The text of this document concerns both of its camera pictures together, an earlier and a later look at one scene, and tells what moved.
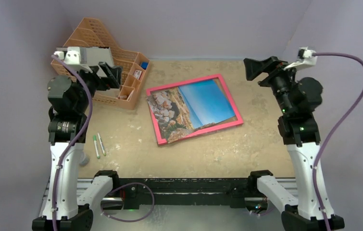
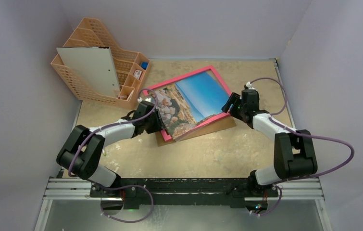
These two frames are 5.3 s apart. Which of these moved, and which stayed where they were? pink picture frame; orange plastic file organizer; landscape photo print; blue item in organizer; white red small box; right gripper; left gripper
Moved: right gripper; pink picture frame; left gripper
Stayed: landscape photo print; white red small box; orange plastic file organizer; blue item in organizer
